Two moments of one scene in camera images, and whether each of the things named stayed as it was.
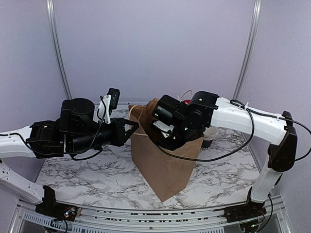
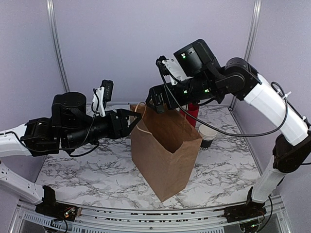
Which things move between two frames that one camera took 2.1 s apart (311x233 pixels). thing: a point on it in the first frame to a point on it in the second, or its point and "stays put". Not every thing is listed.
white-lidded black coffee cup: (209, 135) stays put
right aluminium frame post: (243, 74) stays put
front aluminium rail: (27, 220) stays put
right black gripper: (161, 141) to (158, 90)
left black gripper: (120, 136) to (121, 130)
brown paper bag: (168, 175) stays put
